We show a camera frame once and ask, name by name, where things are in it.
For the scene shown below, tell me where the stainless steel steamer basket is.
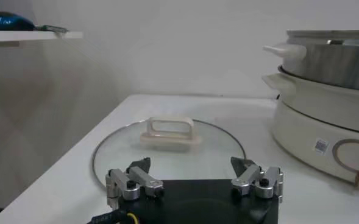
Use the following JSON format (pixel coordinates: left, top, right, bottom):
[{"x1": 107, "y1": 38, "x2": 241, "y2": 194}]
[{"x1": 263, "y1": 29, "x2": 359, "y2": 93}]

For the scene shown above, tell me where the white side table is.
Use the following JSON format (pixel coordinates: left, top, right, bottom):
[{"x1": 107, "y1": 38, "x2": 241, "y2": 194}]
[{"x1": 0, "y1": 30, "x2": 83, "y2": 47}]

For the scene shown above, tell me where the blue computer mouse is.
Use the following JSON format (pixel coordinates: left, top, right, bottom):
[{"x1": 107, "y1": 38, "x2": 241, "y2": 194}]
[{"x1": 0, "y1": 11, "x2": 36, "y2": 32}]

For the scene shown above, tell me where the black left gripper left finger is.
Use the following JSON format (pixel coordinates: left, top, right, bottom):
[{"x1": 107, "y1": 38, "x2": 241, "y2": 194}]
[{"x1": 105, "y1": 156, "x2": 165, "y2": 210}]

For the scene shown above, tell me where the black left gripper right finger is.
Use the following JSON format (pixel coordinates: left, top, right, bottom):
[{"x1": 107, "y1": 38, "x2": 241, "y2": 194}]
[{"x1": 230, "y1": 156, "x2": 284, "y2": 203}]

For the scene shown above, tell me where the cream electric cooker base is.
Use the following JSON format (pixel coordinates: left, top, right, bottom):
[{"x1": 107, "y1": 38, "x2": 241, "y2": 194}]
[{"x1": 261, "y1": 72, "x2": 359, "y2": 193}]

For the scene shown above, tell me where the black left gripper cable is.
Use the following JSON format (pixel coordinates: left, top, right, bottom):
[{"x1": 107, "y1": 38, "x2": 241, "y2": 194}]
[{"x1": 87, "y1": 209, "x2": 141, "y2": 224}]

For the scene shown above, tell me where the round glass pot lid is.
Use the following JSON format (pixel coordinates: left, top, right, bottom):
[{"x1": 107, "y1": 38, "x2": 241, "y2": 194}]
[{"x1": 91, "y1": 116, "x2": 247, "y2": 190}]

